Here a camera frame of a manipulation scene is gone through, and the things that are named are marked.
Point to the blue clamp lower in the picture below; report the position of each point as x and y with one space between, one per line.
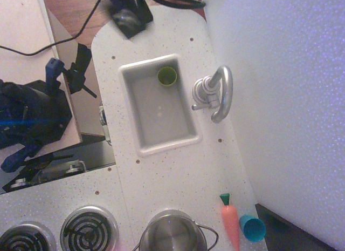
16 160

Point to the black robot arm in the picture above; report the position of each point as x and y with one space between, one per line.
130 16

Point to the orange toy carrot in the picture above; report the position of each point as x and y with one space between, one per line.
231 221

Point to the toy stove burner middle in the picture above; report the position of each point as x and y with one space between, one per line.
89 228

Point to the black clamp bracket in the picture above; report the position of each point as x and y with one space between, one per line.
76 73

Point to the toy stove burner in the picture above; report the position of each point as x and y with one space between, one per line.
28 236
89 228

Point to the teal plastic cup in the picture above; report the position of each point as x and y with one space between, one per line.
252 228

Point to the grey sink basin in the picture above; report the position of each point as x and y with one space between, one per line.
160 117

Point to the blue clamp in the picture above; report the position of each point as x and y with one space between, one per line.
53 70
16 160

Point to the silver faucet base with handle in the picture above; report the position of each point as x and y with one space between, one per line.
206 93

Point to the toy stove burner left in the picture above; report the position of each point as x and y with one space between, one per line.
28 236

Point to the black camera mount equipment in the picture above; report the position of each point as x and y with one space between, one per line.
30 115

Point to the stainless steel pot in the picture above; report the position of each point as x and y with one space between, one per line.
175 230

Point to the blue clamp upper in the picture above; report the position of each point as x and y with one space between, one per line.
53 70

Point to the green plastic cup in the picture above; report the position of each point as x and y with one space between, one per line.
167 76

